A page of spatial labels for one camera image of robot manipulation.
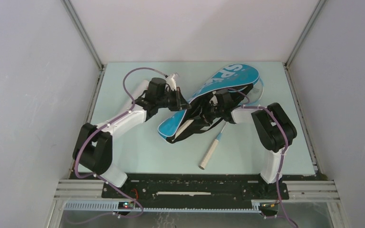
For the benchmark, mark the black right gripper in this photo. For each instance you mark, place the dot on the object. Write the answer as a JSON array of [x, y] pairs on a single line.
[[206, 106]]

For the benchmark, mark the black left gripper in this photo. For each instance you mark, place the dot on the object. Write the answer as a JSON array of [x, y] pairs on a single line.
[[180, 103]]

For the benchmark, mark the blue racket bag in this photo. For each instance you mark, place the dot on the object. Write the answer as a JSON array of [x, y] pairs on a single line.
[[238, 76]]

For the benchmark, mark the white shuttlecock tube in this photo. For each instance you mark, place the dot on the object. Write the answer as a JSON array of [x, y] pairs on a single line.
[[135, 94]]

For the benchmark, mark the blue racket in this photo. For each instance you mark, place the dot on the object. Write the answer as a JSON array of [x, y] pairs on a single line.
[[182, 128], [255, 95]]

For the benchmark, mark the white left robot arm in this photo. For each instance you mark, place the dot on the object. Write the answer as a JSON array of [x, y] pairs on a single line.
[[94, 147]]

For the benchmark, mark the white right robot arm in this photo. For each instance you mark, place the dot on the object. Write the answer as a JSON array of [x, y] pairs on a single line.
[[275, 130]]

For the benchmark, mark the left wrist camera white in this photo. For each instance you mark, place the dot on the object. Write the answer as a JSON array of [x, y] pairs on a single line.
[[171, 82]]

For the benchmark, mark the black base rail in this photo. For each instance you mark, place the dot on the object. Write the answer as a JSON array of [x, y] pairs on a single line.
[[201, 191]]

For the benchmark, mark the aluminium frame post left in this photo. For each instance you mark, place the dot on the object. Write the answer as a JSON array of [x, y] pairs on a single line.
[[71, 11]]

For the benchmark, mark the aluminium frame post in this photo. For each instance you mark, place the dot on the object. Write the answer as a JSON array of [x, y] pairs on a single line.
[[71, 11], [306, 30]]

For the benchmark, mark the grey cable duct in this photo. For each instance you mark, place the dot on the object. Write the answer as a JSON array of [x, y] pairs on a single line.
[[108, 206]]

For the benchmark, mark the aluminium frame post right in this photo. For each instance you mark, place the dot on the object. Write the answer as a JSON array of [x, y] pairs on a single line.
[[306, 30]]

